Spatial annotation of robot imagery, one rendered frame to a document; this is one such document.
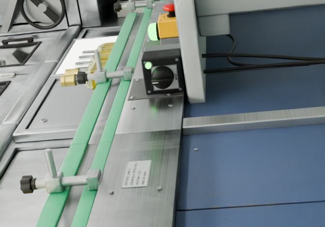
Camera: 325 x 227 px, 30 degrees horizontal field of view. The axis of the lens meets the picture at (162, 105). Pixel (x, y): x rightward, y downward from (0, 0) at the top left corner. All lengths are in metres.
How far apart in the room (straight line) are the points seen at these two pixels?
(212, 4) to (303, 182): 0.39
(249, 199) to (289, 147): 0.17
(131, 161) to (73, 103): 1.02
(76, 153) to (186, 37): 0.29
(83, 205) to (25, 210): 0.61
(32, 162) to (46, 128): 0.13
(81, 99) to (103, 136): 0.89
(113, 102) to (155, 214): 0.47
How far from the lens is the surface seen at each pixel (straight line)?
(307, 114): 1.11
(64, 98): 2.06
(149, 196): 0.91
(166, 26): 1.49
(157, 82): 1.19
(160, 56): 1.21
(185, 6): 1.10
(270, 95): 1.24
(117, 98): 1.30
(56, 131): 1.82
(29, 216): 1.53
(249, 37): 1.59
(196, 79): 1.19
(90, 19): 2.89
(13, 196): 1.63
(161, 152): 1.02
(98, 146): 1.11
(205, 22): 1.17
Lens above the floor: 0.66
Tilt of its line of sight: 7 degrees up
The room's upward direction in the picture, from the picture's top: 95 degrees counter-clockwise
